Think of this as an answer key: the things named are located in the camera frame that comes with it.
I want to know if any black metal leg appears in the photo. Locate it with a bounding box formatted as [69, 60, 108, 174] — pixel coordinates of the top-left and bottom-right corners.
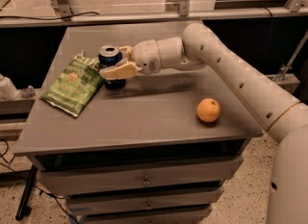
[15, 165, 37, 221]

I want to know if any orange fruit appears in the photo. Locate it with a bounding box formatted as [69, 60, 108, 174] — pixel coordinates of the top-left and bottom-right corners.
[196, 98, 220, 122]

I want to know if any grey drawer cabinet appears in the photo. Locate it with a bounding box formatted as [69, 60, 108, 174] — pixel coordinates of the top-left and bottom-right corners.
[13, 20, 265, 224]

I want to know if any black cable on railing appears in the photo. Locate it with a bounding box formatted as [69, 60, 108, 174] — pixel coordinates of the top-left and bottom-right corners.
[0, 11, 100, 21]

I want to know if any top grey drawer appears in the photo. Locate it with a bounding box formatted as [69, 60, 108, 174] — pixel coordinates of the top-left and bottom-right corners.
[38, 156, 244, 195]

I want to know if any black floor cable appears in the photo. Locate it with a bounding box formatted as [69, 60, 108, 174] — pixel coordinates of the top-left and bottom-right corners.
[0, 138, 80, 224]

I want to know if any middle grey drawer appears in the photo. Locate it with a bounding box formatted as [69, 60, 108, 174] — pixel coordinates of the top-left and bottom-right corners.
[67, 184, 223, 215]

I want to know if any grey metal railing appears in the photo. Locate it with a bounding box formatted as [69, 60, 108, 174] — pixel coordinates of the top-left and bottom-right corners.
[0, 7, 308, 28]

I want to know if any blue pepsi can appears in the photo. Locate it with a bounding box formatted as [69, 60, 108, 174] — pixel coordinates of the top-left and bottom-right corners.
[98, 45, 126, 90]

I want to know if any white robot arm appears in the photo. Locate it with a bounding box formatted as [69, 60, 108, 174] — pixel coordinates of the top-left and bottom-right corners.
[99, 23, 308, 224]

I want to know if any green jalapeno chip bag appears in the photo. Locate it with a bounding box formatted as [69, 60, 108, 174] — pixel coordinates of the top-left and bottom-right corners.
[40, 53, 103, 117]

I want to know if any bottom grey drawer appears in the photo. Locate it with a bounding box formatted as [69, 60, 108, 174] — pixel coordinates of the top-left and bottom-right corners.
[84, 205, 212, 224]

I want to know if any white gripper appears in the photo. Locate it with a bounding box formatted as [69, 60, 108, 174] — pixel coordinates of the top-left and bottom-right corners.
[99, 39, 162, 80]

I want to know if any grey drawer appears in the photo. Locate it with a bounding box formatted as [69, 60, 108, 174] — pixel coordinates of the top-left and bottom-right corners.
[84, 205, 212, 224]
[67, 184, 223, 215]
[38, 156, 244, 195]

